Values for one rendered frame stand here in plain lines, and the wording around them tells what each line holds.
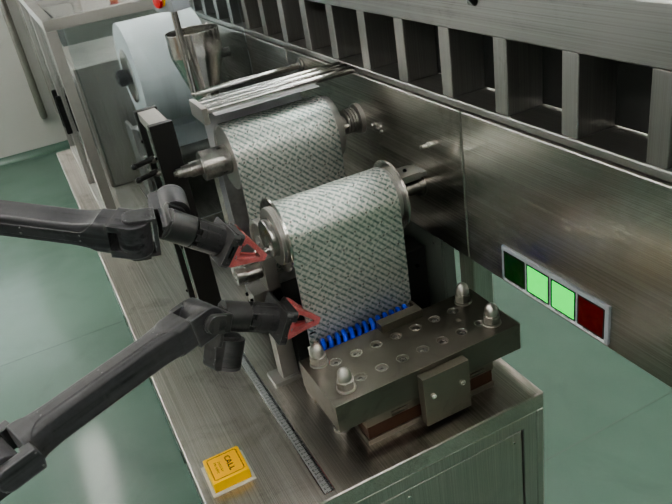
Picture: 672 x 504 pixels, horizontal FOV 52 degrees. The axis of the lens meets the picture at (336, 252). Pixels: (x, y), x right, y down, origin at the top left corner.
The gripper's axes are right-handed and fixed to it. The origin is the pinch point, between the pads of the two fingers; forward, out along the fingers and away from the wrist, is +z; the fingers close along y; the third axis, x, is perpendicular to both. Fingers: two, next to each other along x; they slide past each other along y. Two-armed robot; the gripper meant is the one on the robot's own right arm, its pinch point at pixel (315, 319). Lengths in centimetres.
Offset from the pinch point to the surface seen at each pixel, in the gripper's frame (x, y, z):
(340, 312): 1.9, 0.3, 5.1
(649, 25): 63, 48, 3
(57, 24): 35, -103, -41
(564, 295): 24.0, 36.3, 20.9
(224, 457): -25.0, 8.3, -15.8
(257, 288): 1.8, -9.1, -9.3
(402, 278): 10.3, 0.3, 17.2
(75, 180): -30, -179, -16
